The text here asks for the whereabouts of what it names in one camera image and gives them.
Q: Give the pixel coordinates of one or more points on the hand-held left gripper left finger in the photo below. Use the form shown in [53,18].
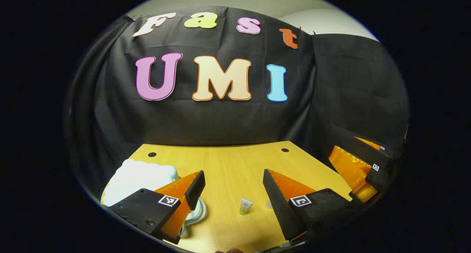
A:
[195,189]

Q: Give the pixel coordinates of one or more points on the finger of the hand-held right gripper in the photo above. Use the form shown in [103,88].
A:
[373,145]
[376,176]

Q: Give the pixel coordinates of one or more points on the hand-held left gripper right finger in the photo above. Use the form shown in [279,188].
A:
[276,205]

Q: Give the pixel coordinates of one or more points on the white tube with green end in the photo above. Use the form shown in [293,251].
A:
[269,204]

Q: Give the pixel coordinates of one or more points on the grey tube with green cap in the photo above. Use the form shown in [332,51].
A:
[245,206]

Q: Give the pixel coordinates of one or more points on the light blue suitcase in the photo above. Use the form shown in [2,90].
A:
[140,175]

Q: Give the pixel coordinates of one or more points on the black backdrop cloth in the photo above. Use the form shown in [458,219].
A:
[220,120]

